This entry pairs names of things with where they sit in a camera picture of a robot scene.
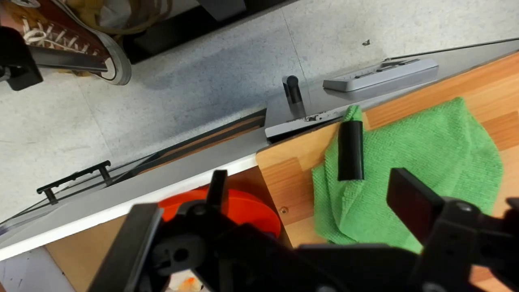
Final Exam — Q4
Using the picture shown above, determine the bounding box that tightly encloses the black tap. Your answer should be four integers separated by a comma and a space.
282, 75, 303, 104

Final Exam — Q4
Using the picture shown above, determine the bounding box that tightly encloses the orange plate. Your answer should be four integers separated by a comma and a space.
157, 187, 281, 238

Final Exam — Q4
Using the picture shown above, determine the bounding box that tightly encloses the black cylinder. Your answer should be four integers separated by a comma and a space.
337, 120, 365, 181

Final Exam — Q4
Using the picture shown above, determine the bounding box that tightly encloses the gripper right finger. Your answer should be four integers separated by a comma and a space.
386, 168, 519, 292

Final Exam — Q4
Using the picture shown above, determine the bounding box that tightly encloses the brown sneaker with white laces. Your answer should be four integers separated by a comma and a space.
0, 0, 132, 86

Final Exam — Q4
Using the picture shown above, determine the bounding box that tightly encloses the wooden toy kitchen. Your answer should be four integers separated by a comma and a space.
0, 38, 519, 292

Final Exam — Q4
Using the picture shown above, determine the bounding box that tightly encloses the green cloth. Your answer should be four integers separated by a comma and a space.
311, 97, 504, 254

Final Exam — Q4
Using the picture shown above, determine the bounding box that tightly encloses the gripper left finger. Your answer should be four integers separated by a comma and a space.
87, 170, 294, 292

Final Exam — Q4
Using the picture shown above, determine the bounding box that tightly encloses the black furniture base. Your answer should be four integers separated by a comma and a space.
122, 0, 302, 64

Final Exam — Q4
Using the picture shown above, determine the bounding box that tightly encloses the black door handle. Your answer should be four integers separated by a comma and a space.
36, 160, 112, 204

